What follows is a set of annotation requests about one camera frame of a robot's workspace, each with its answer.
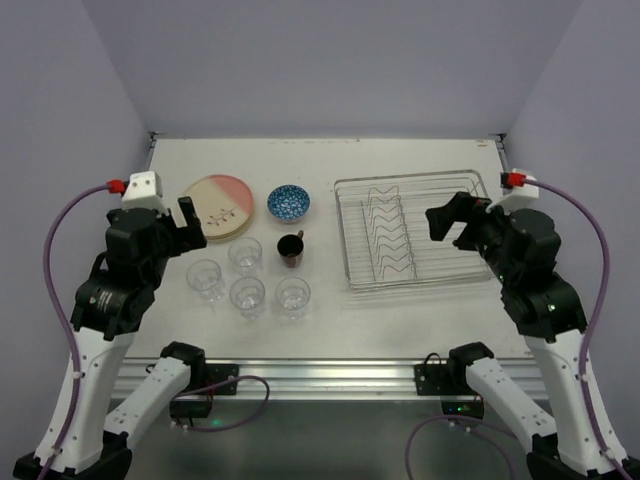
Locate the cream plate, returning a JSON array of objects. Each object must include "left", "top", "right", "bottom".
[
  {"left": 183, "top": 174, "right": 255, "bottom": 231},
  {"left": 203, "top": 219, "right": 252, "bottom": 243}
]

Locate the cream plate back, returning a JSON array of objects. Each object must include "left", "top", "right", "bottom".
[{"left": 183, "top": 174, "right": 255, "bottom": 231}]

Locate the clear glass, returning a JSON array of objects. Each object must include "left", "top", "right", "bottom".
[
  {"left": 186, "top": 259, "right": 225, "bottom": 302},
  {"left": 275, "top": 277, "right": 311, "bottom": 320},
  {"left": 229, "top": 276, "right": 266, "bottom": 319},
  {"left": 228, "top": 237, "right": 263, "bottom": 277}
]

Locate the blue patterned bowl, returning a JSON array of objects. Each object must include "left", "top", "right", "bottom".
[{"left": 267, "top": 184, "right": 311, "bottom": 223}]

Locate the dark red cup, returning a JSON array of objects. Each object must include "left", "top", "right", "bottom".
[{"left": 276, "top": 230, "right": 304, "bottom": 268}]

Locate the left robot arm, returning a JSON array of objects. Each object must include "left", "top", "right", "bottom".
[{"left": 12, "top": 197, "right": 206, "bottom": 479}]

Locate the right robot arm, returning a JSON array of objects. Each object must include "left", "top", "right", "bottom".
[{"left": 425, "top": 192, "right": 639, "bottom": 479}]

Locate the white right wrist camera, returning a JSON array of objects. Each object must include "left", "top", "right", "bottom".
[{"left": 486, "top": 169, "right": 539, "bottom": 214}]

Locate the metal wire dish rack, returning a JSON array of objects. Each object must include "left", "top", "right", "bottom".
[{"left": 334, "top": 170, "right": 491, "bottom": 292}]

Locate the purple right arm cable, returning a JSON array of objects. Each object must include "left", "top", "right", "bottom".
[{"left": 404, "top": 172, "right": 640, "bottom": 480}]

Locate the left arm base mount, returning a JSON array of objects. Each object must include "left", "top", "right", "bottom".
[{"left": 169, "top": 363, "right": 240, "bottom": 424}]

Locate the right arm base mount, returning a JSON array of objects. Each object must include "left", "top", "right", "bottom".
[{"left": 413, "top": 342, "right": 494, "bottom": 420}]

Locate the aluminium mounting rail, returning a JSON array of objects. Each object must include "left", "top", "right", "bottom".
[{"left": 106, "top": 357, "right": 548, "bottom": 401}]

